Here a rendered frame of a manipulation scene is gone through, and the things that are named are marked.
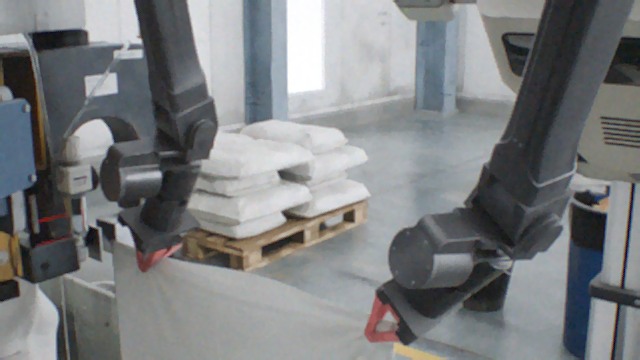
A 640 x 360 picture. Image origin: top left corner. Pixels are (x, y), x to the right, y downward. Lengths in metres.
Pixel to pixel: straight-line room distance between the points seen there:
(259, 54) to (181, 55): 6.19
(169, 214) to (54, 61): 0.27
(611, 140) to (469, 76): 8.57
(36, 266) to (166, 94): 0.35
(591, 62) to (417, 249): 0.22
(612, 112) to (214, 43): 5.88
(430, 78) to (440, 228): 9.03
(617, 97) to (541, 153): 0.45
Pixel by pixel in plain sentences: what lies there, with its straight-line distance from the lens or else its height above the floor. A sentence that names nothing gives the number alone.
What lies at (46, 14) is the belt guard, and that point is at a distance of 1.00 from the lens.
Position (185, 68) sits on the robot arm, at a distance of 0.88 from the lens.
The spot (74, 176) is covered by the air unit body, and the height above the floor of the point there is 1.17.
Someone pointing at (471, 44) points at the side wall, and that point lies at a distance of 9.64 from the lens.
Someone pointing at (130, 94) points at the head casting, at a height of 1.26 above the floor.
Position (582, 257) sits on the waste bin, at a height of 0.44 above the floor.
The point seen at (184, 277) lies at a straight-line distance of 0.99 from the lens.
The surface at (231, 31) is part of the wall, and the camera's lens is 6.93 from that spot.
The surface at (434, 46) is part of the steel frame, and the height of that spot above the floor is 0.87.
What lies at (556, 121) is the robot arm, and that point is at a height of 1.31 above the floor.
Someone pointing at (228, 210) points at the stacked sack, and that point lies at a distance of 3.83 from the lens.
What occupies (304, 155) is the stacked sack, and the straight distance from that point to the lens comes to 4.09.
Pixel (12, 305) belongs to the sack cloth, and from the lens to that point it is 1.39.
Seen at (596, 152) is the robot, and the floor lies 1.18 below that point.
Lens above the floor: 1.39
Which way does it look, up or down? 13 degrees down
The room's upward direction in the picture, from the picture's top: straight up
